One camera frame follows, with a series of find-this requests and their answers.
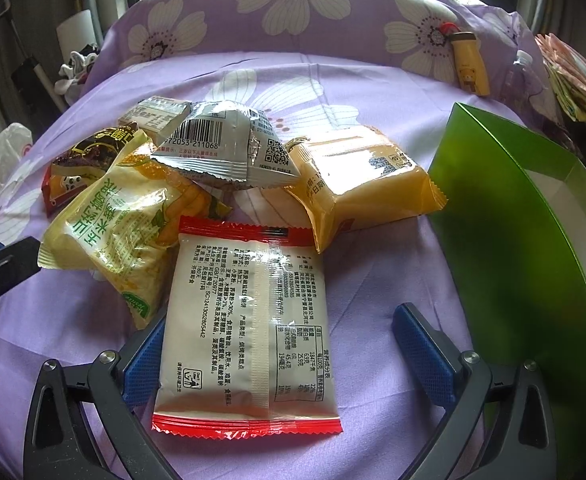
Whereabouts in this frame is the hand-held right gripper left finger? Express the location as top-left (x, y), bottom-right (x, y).
top-left (23, 309), bottom-right (184, 480)

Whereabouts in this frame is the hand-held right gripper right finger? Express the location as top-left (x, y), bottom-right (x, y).
top-left (392, 302), bottom-right (560, 480)

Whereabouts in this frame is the red-edged cream snack packet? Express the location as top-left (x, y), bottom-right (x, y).
top-left (151, 215), bottom-right (344, 442)

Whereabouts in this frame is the yellow green corn snack packet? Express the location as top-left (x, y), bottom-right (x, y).
top-left (38, 130), bottom-right (234, 331)

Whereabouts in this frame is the green cardboard box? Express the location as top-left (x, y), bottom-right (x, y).
top-left (427, 102), bottom-right (586, 442)

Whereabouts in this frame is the orange yellow snack packet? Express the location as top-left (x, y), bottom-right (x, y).
top-left (283, 126), bottom-right (448, 255)

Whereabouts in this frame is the silver white snack packet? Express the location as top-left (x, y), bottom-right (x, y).
top-left (150, 101), bottom-right (301, 192)

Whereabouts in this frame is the white plastic bag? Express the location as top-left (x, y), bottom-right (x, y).
top-left (0, 122), bottom-right (34, 213)

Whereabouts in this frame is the red snack packet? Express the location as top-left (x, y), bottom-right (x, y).
top-left (42, 152), bottom-right (111, 219)

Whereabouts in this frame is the black and white cloth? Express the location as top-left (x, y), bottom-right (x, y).
top-left (54, 46), bottom-right (101, 98)

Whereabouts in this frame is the beige cracker packet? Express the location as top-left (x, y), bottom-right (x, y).
top-left (118, 96), bottom-right (192, 147)

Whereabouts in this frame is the white paper roll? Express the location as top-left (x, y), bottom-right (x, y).
top-left (55, 9), bottom-right (98, 63)

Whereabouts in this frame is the clear plastic water bottle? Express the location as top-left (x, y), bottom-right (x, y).
top-left (502, 50), bottom-right (541, 107)

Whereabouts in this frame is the stack of colourful papers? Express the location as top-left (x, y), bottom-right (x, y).
top-left (534, 32), bottom-right (586, 137)

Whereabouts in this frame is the purple floral bed sheet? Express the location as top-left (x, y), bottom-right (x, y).
top-left (0, 0), bottom-right (586, 480)

